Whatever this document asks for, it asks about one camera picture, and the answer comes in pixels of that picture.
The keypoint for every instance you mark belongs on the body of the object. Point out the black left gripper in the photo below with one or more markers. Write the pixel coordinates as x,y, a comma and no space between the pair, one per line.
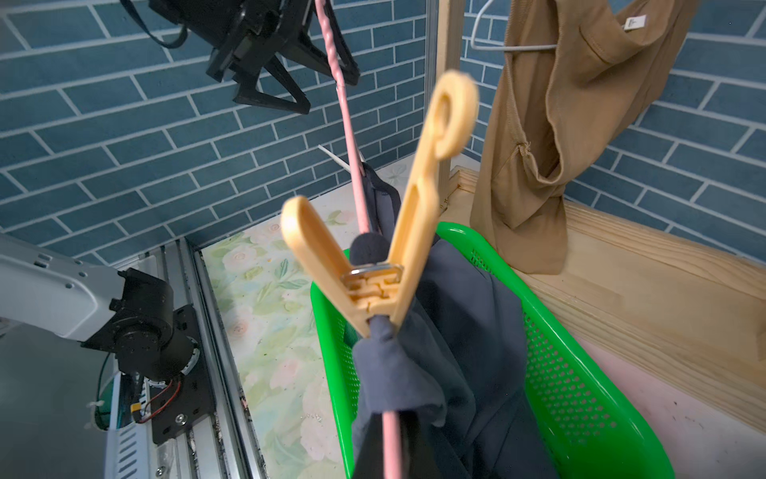
247,37

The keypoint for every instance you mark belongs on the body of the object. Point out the yellow clothespin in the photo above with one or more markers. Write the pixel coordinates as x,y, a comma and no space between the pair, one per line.
359,292

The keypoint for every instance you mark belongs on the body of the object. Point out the dark grey tank top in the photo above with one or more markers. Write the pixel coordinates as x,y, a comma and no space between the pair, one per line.
454,371

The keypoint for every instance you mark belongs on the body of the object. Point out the pink wire hanger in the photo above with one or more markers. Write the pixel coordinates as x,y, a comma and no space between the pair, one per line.
391,433

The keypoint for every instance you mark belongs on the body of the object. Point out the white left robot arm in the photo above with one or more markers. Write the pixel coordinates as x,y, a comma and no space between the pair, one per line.
113,141

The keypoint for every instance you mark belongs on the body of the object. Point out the tan tank top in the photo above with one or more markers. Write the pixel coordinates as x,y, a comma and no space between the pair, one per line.
576,74

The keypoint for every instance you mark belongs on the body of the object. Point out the green plastic basket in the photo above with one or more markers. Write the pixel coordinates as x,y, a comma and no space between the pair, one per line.
590,428

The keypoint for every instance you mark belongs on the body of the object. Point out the wooden clothes rack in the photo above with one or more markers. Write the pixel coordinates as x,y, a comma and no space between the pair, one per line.
657,250

